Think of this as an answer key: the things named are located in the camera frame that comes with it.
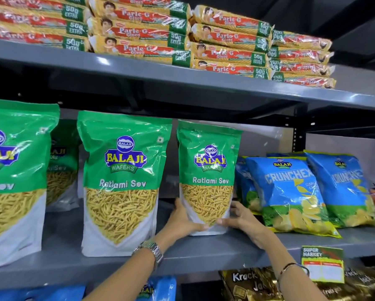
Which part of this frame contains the thin wrist bracelet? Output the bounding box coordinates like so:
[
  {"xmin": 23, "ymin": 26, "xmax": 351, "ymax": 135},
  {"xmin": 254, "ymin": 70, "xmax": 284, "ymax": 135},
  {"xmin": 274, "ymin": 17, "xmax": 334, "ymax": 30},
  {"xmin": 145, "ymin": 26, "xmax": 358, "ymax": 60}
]
[{"xmin": 276, "ymin": 262, "xmax": 310, "ymax": 284}]

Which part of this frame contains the person's left hand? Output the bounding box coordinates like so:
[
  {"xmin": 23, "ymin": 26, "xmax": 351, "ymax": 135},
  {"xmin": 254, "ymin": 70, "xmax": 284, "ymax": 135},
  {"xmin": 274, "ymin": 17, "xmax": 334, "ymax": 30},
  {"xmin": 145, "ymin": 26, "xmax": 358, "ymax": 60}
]
[{"xmin": 156, "ymin": 198, "xmax": 209, "ymax": 251}]

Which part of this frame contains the stack of yellow biscuit packets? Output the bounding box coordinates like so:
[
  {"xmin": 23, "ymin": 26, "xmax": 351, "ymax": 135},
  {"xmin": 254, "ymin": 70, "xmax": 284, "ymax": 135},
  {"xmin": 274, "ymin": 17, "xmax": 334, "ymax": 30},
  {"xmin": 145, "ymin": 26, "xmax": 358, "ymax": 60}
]
[{"xmin": 0, "ymin": 0, "xmax": 337, "ymax": 90}]

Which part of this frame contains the person's right hand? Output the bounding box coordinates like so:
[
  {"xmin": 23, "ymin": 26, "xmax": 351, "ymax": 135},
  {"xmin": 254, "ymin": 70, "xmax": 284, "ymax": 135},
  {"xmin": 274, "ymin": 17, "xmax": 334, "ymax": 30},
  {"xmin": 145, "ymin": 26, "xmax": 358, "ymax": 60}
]
[{"xmin": 216, "ymin": 201, "xmax": 276, "ymax": 250}]

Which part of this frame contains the person's left forearm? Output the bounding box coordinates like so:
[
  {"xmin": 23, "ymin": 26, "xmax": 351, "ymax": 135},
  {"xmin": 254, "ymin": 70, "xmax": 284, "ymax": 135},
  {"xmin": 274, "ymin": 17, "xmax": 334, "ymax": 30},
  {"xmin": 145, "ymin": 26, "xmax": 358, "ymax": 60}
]
[{"xmin": 82, "ymin": 247, "xmax": 158, "ymax": 301}]

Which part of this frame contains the silver wristwatch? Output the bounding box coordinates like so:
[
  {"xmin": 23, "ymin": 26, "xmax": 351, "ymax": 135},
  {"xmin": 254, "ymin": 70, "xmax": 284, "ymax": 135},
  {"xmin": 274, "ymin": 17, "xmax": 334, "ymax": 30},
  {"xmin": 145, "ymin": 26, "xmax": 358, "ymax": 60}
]
[{"xmin": 132, "ymin": 240, "xmax": 164, "ymax": 270}]

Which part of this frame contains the green supermarket price label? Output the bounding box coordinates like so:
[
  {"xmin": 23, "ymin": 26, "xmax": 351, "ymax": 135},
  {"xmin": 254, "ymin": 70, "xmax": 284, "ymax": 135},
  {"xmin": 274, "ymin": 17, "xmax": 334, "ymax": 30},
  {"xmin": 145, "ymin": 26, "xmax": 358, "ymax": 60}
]
[{"xmin": 301, "ymin": 246, "xmax": 345, "ymax": 284}]

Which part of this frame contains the person's right forearm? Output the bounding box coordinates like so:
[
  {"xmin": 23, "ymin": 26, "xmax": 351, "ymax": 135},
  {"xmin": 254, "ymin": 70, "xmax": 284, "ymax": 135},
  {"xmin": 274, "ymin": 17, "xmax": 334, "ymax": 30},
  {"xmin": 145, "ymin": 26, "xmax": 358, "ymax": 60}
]
[{"xmin": 262, "ymin": 232, "xmax": 327, "ymax": 301}]

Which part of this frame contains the pile of golden cracker packets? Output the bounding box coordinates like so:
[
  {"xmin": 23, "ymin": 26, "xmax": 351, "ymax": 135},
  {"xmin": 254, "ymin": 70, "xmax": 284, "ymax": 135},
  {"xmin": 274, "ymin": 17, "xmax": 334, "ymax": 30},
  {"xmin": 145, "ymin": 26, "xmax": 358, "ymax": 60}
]
[{"xmin": 218, "ymin": 266, "xmax": 375, "ymax": 301}]

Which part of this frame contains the grey metal shelf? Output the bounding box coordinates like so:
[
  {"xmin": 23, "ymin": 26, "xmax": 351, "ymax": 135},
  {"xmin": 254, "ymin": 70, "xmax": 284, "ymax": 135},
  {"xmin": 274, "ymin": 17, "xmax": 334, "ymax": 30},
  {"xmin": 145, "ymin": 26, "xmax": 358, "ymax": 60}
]
[{"xmin": 0, "ymin": 36, "xmax": 375, "ymax": 289}]

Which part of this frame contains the green snack bag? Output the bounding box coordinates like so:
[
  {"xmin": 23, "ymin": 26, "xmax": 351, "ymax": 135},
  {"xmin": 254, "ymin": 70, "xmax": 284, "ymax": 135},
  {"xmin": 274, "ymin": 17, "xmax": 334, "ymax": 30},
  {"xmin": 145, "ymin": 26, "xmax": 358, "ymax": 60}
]
[
  {"xmin": 77, "ymin": 110, "xmax": 173, "ymax": 258},
  {"xmin": 0, "ymin": 98, "xmax": 61, "ymax": 268},
  {"xmin": 46, "ymin": 119, "xmax": 82, "ymax": 213},
  {"xmin": 176, "ymin": 119, "xmax": 243, "ymax": 237}
]

